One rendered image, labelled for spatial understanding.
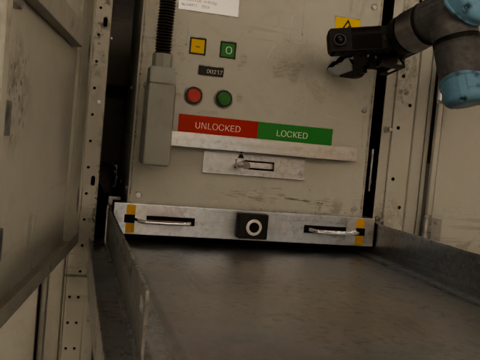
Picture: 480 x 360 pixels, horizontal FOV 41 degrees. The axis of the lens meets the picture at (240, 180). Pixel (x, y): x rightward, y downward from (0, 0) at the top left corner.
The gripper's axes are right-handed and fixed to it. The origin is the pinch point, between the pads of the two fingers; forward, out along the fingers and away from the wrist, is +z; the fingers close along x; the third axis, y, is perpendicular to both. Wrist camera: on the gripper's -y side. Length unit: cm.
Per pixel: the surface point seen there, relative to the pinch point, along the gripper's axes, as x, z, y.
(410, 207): -27.2, 3.7, 22.9
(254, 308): -46, -26, -35
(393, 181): -21.6, 3.5, 18.3
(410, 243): -36.0, -8.4, 10.0
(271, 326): -48, -33, -38
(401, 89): -2.7, -1.5, 17.9
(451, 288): -45, -22, 4
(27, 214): -32, -7, -60
